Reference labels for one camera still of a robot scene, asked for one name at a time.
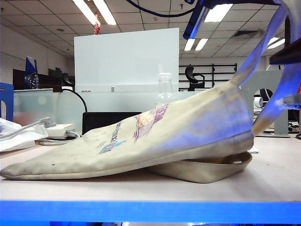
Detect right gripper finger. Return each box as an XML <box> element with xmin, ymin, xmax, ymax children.
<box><xmin>269</xmin><ymin>43</ymin><xmax>301</xmax><ymax>65</ymax></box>
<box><xmin>283</xmin><ymin>94</ymin><xmax>301</xmax><ymax>110</ymax></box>

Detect beige printed canvas tote bag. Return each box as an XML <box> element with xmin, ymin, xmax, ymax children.
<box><xmin>0</xmin><ymin>0</ymin><xmax>301</xmax><ymax>185</ymax></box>

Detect white plastic bag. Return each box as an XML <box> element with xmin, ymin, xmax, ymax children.
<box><xmin>0</xmin><ymin>117</ymin><xmax>49</xmax><ymax>153</ymax></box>

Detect ceiling fluorescent light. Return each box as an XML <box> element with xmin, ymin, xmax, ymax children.
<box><xmin>267</xmin><ymin>37</ymin><xmax>285</xmax><ymax>49</ymax></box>
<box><xmin>184</xmin><ymin>39</ymin><xmax>209</xmax><ymax>52</ymax></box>
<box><xmin>72</xmin><ymin>0</ymin><xmax>117</xmax><ymax>26</ymax></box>
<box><xmin>204</xmin><ymin>3</ymin><xmax>233</xmax><ymax>23</ymax></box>

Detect dark tall cabinet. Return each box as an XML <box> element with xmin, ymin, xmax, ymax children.
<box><xmin>284</xmin><ymin>18</ymin><xmax>293</xmax><ymax>48</ymax></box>

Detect grey metal bookend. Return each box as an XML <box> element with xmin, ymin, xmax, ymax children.
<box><xmin>239</xmin><ymin>70</ymin><xmax>290</xmax><ymax>138</ymax></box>

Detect ceiling air vent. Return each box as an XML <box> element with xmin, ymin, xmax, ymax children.
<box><xmin>234</xmin><ymin>30</ymin><xmax>258</xmax><ymax>40</ymax></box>

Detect black metal shelf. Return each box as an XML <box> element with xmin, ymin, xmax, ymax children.
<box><xmin>178</xmin><ymin>63</ymin><xmax>238</xmax><ymax>90</ymax></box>

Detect black office chair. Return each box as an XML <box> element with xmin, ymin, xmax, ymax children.
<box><xmin>184</xmin><ymin>66</ymin><xmax>205</xmax><ymax>92</ymax></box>

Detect clear plastic drink bottle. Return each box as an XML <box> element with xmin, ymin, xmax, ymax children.
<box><xmin>155</xmin><ymin>72</ymin><xmax>177</xmax><ymax>108</ymax></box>

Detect white board panel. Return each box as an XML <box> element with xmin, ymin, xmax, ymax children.
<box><xmin>73</xmin><ymin>28</ymin><xmax>180</xmax><ymax>94</ymax></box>

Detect frosted glass desk partition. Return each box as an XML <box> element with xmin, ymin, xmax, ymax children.
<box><xmin>13</xmin><ymin>88</ymin><xmax>200</xmax><ymax>128</ymax></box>

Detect red hanging ornament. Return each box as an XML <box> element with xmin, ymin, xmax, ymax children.
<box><xmin>94</xmin><ymin>14</ymin><xmax>101</xmax><ymax>35</ymax></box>

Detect white power strip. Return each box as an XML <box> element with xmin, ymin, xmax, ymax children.
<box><xmin>44</xmin><ymin>124</ymin><xmax>76</xmax><ymax>138</ymax></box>

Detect blue crystal trophy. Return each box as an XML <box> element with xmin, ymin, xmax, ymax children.
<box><xmin>24</xmin><ymin>56</ymin><xmax>40</xmax><ymax>90</ymax></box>

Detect blue metal bookend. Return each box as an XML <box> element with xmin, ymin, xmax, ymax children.
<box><xmin>0</xmin><ymin>82</ymin><xmax>14</xmax><ymax>122</ymax></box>

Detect blue front rail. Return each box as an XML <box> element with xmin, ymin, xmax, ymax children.
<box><xmin>0</xmin><ymin>200</ymin><xmax>301</xmax><ymax>224</ymax></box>

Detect black desk cable box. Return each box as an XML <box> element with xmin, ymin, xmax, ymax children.
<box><xmin>81</xmin><ymin>112</ymin><xmax>143</xmax><ymax>135</ymax></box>

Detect thick black cable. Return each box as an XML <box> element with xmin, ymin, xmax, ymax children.
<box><xmin>61</xmin><ymin>88</ymin><xmax>88</xmax><ymax>113</ymax></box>

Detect white power strip cable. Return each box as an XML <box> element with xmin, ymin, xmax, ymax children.
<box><xmin>37</xmin><ymin>130</ymin><xmax>80</xmax><ymax>145</ymax></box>

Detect grey plug with cable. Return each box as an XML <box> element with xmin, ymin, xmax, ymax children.
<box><xmin>0</xmin><ymin>117</ymin><xmax>57</xmax><ymax>141</ymax></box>

